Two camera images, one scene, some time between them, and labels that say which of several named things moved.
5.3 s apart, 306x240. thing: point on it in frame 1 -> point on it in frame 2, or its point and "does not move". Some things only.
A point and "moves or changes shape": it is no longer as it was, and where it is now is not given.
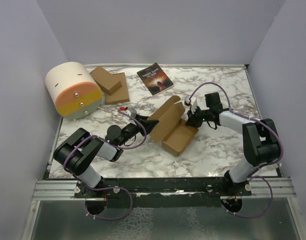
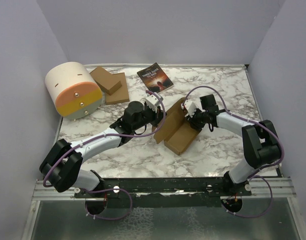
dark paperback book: (154, 78) does not move
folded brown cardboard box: (107, 81) does not move
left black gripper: (149, 124) -> (157, 116)
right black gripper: (191, 120) does not move
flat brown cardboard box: (121, 95) does not move
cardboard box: (171, 130) moves or changes shape
